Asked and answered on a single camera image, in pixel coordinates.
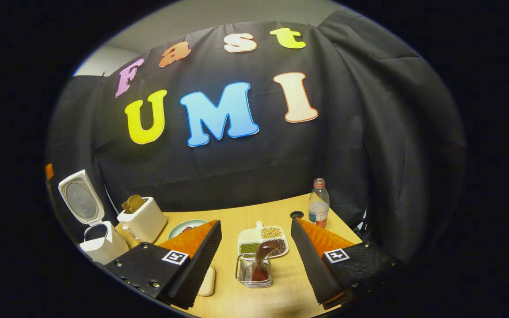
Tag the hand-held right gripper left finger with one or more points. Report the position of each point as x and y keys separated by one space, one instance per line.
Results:
x=197 y=269

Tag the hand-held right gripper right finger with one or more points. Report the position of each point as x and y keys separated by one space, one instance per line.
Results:
x=314 y=265

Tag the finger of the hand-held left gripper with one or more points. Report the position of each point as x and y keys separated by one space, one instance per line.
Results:
x=49 y=172

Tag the clear chopstick holder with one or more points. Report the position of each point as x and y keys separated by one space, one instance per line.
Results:
x=242 y=269

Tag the brown wooden spoon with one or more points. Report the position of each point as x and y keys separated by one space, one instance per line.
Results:
x=263 y=254

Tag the white rice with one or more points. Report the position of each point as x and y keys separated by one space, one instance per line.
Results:
x=250 y=235

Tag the white rice cooker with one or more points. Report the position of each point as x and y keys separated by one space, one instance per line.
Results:
x=104 y=249

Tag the beige tray with clear lid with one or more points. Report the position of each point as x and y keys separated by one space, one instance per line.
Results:
x=208 y=282

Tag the dark red beans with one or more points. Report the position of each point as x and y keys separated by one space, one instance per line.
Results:
x=281 y=248

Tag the red meat slice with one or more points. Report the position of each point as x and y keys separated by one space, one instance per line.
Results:
x=186 y=229

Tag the light green plate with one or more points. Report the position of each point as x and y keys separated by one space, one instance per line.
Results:
x=179 y=226

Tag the black table grommet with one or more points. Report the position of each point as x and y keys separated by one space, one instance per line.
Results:
x=297 y=214

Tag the yellow soybeans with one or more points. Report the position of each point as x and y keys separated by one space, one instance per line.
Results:
x=271 y=232

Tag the green mung beans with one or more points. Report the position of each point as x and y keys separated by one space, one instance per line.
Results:
x=249 y=248

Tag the clear plastic water bottle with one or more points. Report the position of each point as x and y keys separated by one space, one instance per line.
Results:
x=319 y=207

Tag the white divided dish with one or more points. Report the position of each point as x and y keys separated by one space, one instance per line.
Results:
x=254 y=236

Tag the white toaster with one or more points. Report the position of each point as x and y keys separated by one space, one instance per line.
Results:
x=146 y=225

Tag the brown bread slice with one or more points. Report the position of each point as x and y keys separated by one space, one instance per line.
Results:
x=134 y=204

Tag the black backdrop cloth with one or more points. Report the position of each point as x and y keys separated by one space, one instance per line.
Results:
x=325 y=154

